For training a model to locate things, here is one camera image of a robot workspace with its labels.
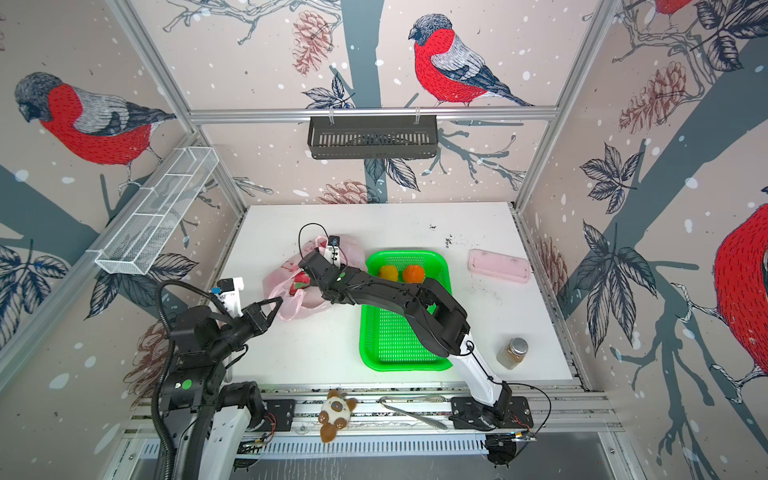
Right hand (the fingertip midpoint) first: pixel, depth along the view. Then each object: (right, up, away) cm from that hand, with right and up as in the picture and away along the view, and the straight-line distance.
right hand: (320, 271), depth 91 cm
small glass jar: (+54, -19, -16) cm, 59 cm away
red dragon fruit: (-6, -3, +1) cm, 7 cm away
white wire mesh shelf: (-40, +13, -17) cm, 46 cm away
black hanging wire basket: (+16, +46, +13) cm, 51 cm away
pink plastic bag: (-6, -1, -17) cm, 18 cm away
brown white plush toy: (+9, -32, -19) cm, 38 cm away
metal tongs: (+21, -32, -14) cm, 41 cm away
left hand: (-4, -4, -22) cm, 23 cm away
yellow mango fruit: (+21, -1, +3) cm, 22 cm away
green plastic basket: (+22, -19, -5) cm, 29 cm away
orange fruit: (+30, -1, +1) cm, 30 cm away
